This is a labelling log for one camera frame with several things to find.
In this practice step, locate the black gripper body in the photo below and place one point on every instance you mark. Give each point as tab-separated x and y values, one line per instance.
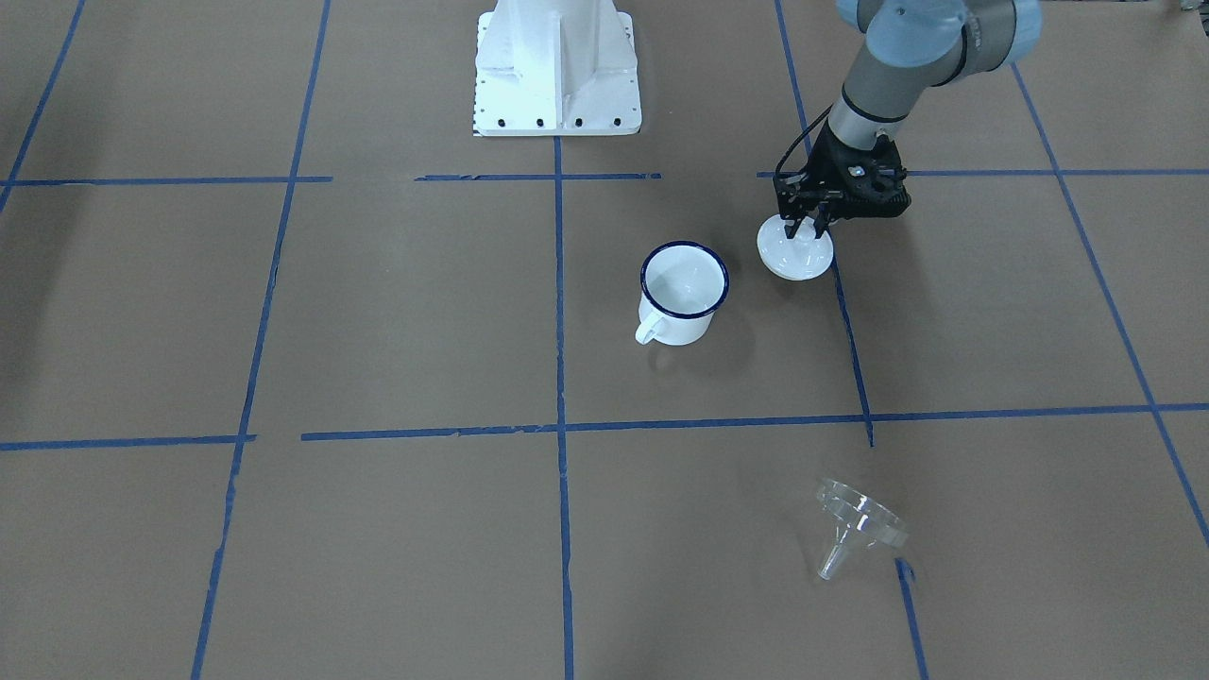
829	156

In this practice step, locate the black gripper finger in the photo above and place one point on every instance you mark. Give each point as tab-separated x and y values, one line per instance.
791	225
822	219

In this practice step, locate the white cup lid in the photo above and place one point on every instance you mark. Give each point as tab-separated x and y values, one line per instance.
804	257

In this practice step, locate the clear plastic funnel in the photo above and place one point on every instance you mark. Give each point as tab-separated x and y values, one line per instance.
860	522

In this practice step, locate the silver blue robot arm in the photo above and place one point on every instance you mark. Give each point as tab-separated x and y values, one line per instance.
911	46

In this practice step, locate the white enamel cup blue rim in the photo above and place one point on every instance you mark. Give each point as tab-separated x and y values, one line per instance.
682	285

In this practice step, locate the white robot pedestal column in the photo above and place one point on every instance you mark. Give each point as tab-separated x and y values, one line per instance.
556	68

